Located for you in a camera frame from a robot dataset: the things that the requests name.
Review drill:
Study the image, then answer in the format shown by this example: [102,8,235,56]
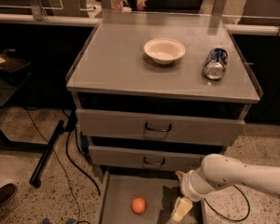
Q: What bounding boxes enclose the middle grey drawer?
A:
[89,146,223,172]

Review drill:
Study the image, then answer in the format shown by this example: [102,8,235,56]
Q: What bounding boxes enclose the orange fruit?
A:
[131,197,147,215]

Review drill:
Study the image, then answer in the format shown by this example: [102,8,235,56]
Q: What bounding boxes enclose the grey drawer cabinet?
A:
[67,12,260,224]

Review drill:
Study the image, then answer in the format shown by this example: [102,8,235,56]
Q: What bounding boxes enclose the black floor cable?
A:
[64,109,102,197]

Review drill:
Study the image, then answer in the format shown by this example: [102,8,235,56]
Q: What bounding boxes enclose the black stand leg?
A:
[29,120,63,189]

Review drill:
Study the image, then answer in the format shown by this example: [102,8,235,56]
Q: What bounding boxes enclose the blue soda can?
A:
[203,48,228,80]

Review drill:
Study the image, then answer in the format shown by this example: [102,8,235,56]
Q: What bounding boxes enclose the top grey drawer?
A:
[76,109,245,146]

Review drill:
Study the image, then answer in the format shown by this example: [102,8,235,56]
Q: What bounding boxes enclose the black cable loop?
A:
[203,184,251,222]

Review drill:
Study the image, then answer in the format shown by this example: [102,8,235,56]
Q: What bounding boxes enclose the grey drawer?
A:
[89,146,223,172]
[76,109,245,146]
[94,170,207,224]

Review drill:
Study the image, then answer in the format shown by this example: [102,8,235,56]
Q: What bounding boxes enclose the white bowl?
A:
[144,38,186,65]

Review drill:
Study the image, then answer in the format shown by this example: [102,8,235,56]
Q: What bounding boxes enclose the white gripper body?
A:
[180,168,210,202]

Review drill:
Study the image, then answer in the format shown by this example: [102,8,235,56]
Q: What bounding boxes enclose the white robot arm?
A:
[170,154,280,224]

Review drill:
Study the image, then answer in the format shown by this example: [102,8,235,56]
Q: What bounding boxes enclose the black box on shelf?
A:
[0,49,31,78]

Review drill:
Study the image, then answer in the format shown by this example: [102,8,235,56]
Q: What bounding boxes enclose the dark shoe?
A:
[0,183,17,207]

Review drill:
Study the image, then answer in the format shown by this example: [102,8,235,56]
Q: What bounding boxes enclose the background person hand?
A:
[136,0,147,11]

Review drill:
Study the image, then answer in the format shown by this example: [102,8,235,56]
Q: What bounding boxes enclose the bottom grey drawer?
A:
[94,170,207,224]

